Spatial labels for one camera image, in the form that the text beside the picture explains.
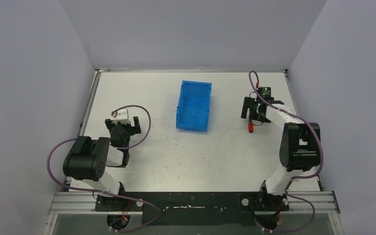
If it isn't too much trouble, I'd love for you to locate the red handled screwdriver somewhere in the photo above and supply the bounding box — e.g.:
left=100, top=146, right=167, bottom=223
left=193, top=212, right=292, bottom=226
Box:
left=248, top=121, right=254, bottom=133

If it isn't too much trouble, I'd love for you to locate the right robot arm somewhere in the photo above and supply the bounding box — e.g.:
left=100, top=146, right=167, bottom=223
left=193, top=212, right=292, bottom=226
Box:
left=241, top=86, right=321, bottom=210

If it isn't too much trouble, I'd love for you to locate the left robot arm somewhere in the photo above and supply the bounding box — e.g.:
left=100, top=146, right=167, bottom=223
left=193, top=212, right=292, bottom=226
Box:
left=63, top=117, right=141, bottom=211

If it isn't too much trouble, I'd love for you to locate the blue plastic bin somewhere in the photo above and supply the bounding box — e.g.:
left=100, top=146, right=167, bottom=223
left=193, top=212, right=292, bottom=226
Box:
left=176, top=80, right=212, bottom=132

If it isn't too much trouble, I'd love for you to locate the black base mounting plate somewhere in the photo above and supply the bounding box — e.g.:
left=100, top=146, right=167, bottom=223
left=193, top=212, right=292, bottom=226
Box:
left=95, top=192, right=289, bottom=226

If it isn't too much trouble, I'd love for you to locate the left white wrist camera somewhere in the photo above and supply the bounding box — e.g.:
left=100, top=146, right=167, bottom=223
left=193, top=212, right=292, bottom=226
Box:
left=112, top=109, right=130, bottom=124

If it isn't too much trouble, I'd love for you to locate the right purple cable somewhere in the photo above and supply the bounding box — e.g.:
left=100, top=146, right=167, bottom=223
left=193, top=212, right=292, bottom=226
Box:
left=248, top=70, right=325, bottom=234

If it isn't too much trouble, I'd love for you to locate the purple cable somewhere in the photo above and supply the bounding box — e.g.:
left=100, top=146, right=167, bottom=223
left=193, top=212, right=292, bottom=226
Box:
left=47, top=104, right=162, bottom=234
left=248, top=70, right=325, bottom=234

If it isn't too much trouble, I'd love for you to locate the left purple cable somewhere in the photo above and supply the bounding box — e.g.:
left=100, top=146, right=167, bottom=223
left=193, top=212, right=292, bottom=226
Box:
left=47, top=104, right=162, bottom=234

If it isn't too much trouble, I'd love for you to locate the aluminium front rail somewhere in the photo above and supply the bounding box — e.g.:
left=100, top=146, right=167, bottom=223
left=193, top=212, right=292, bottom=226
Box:
left=48, top=191, right=340, bottom=214

